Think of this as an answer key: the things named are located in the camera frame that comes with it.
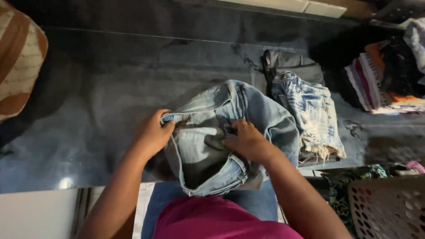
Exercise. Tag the person's left hand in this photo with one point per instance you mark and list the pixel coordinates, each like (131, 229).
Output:
(151, 134)

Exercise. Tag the person's right hand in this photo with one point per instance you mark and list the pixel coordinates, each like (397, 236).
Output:
(249, 141)

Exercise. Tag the person's right fingers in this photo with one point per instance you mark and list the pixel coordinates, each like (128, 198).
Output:
(236, 132)

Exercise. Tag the light blue denim jeans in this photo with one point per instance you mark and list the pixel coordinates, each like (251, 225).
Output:
(229, 139)

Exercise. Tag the folded ripped bleached jeans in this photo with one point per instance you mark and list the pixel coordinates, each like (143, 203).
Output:
(310, 116)

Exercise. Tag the folded grey trousers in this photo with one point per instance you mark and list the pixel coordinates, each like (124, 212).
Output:
(289, 66)

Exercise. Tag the person's magenta shirt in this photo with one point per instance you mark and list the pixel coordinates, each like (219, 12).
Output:
(222, 220)

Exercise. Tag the dark patterned green cloth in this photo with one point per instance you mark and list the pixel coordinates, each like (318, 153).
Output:
(348, 186)

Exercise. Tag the pile of colourful folded clothes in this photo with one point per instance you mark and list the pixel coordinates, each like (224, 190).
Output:
(388, 73)

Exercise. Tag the beige perforated laundry basket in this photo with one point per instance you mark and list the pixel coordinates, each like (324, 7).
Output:
(388, 209)

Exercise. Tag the pink cloth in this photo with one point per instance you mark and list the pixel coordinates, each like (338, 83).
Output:
(415, 166)

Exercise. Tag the brown and cream striped cushion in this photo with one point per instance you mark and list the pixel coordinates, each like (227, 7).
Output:
(18, 59)

